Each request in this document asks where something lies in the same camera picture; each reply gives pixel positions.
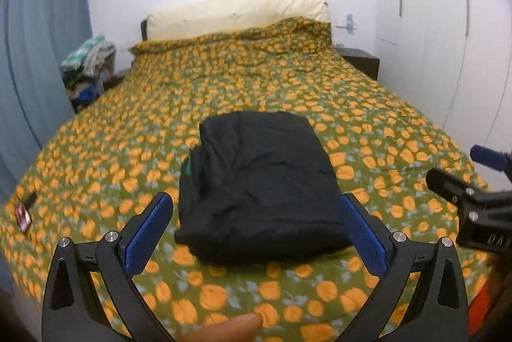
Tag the blue curtain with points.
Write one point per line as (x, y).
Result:
(36, 46)

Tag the dark wooden headboard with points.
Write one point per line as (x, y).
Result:
(144, 30)

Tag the green orange floral quilt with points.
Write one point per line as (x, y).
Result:
(120, 126)

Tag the pile of clothes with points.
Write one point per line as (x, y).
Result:
(88, 62)

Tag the dark wooden nightstand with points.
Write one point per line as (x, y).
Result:
(360, 60)

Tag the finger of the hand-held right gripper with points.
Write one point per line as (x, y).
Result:
(490, 158)
(452, 184)

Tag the cream pillow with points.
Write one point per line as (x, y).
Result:
(240, 14)

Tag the black puffer jacket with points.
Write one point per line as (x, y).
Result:
(260, 186)

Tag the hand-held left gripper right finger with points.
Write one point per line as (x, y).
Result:
(364, 236)

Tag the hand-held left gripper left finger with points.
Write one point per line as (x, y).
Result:
(146, 234)

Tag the wall socket with blue plug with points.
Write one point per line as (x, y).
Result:
(348, 23)

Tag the white wardrobe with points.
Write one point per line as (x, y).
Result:
(432, 26)

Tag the person's left hand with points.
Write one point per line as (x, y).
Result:
(232, 328)

